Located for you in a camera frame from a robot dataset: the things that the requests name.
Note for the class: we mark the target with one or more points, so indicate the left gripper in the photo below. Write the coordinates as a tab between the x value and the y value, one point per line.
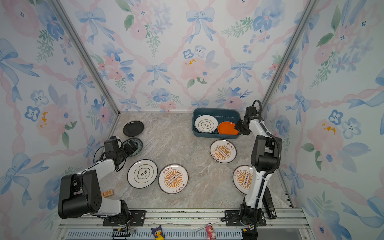
130	150

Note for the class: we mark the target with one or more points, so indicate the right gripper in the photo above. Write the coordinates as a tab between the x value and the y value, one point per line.
237	127

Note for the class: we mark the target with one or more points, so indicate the orange round plate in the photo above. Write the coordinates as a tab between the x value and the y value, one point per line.
227	128

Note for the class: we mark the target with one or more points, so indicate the white plate clover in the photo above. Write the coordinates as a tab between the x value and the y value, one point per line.
142	174
206	124

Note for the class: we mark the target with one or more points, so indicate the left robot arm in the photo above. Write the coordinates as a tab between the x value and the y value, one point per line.
80	193

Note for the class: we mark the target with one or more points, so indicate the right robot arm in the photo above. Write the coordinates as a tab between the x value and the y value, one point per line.
265	160

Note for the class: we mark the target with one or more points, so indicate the teal plastic bin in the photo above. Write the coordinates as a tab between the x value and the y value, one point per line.
221	115

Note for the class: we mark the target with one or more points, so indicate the teal patterned small plate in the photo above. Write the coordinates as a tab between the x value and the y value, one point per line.
132	147

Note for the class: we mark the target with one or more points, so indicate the black round plate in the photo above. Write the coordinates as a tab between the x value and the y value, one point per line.
133	128

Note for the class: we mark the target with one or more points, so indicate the orange sunburst plate back right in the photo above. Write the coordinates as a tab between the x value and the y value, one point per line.
223	151

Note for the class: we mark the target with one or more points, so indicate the orange sunburst plate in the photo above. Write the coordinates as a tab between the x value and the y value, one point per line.
242	178
223	151
173	179

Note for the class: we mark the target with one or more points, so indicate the orange sunburst plate front right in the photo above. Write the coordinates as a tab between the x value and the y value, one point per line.
242	178

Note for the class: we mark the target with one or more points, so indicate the orange sunburst plate centre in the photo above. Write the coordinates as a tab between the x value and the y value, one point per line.
173	179

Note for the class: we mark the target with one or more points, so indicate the small wooden block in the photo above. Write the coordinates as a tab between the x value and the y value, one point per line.
108	193

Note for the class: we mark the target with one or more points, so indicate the purple yellow toy figure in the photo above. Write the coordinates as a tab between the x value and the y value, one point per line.
158	233

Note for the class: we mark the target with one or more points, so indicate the pink toy figure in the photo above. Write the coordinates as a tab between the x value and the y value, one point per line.
211	235

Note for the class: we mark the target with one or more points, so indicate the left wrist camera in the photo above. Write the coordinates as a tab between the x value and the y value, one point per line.
111	145

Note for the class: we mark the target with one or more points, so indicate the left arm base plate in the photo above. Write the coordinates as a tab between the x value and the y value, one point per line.
135	218

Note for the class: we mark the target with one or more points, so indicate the aluminium front rail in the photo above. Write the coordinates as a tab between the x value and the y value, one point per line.
189	224

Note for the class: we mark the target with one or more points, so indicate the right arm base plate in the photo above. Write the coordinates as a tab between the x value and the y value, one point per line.
233	218

